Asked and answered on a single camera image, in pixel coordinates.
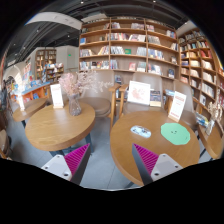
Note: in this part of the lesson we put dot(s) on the wooden bookshelf right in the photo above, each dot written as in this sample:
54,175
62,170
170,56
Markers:
201,69

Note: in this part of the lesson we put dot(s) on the grey upholstered chair middle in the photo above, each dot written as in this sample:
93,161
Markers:
155,82

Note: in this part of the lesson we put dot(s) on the white red sign card right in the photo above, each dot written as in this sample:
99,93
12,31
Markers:
177,106

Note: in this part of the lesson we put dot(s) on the round wooden table far left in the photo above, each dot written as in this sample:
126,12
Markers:
31,107

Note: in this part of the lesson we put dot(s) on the dark book on chair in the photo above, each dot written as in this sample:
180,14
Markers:
155,98

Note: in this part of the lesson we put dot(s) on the white sign card left table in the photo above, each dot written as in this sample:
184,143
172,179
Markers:
56,94

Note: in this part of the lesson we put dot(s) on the large wooden bookshelf centre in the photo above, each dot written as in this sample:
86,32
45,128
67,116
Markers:
128,45

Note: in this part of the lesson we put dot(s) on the white picture book on chair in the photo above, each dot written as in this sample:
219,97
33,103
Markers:
139,93

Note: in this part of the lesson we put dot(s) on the green octagonal mat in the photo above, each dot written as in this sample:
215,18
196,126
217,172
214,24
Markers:
175,133

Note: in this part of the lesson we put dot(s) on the glass vase with pink flowers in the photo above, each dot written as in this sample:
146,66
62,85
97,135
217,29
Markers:
74,84

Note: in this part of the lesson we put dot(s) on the distant wooden bookshelf left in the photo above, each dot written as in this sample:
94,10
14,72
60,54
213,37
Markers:
47,68

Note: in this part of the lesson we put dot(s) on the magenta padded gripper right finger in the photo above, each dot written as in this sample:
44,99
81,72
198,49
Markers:
152,166

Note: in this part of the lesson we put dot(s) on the round wooden table far right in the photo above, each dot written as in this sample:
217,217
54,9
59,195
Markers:
214,142

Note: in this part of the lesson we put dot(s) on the blue book display table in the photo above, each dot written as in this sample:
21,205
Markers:
41,91

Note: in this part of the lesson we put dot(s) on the round wooden table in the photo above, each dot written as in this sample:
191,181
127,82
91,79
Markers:
214,142
121,140
52,129
31,107

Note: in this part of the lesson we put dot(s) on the vase with dried flowers right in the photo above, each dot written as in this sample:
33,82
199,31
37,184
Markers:
215,110

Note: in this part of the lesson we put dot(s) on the grey upholstered chair left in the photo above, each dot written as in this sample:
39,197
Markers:
103,96

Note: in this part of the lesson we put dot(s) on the patterned computer mouse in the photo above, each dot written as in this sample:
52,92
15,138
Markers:
141,131

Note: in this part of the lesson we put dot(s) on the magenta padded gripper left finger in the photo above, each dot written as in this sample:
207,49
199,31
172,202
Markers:
70,167

